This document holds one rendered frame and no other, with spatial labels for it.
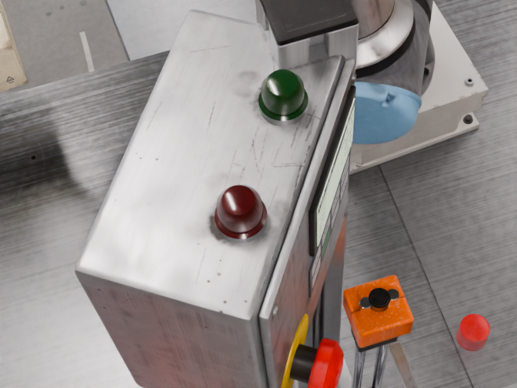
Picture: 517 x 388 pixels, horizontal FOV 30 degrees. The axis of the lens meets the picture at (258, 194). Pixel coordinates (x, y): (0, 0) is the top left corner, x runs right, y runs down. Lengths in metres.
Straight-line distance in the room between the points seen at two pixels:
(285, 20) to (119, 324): 0.18
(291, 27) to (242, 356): 0.17
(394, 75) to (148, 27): 0.53
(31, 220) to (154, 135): 0.75
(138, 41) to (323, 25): 0.87
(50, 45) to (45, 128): 1.17
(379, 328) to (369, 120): 0.27
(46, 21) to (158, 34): 1.17
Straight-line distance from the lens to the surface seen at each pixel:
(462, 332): 1.12
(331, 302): 0.84
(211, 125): 0.50
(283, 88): 0.49
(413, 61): 0.95
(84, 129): 1.30
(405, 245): 1.19
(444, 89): 1.19
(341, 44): 0.52
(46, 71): 2.42
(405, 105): 0.93
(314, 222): 0.51
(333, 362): 0.59
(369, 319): 0.75
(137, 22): 1.39
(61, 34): 2.48
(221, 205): 0.46
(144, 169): 0.50
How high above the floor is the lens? 1.90
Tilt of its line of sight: 62 degrees down
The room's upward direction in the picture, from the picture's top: 6 degrees counter-clockwise
